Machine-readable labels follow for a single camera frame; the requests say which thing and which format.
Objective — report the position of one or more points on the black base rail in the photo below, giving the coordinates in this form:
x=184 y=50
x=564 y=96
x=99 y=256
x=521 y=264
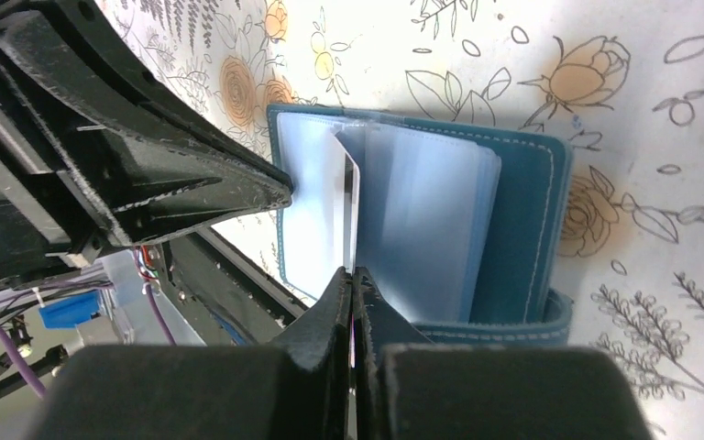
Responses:
x=224 y=296

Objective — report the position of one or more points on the blue card holder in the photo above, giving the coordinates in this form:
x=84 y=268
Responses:
x=457 y=224

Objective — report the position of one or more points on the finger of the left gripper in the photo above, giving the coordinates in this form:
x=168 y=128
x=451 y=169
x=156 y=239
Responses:
x=195 y=174
x=213 y=55

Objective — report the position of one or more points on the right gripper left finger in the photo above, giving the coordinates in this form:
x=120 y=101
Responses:
x=293 y=387

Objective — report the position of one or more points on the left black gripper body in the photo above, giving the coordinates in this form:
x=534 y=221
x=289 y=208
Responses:
x=68 y=125

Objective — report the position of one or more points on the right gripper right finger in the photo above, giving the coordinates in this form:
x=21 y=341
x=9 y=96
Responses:
x=411 y=388

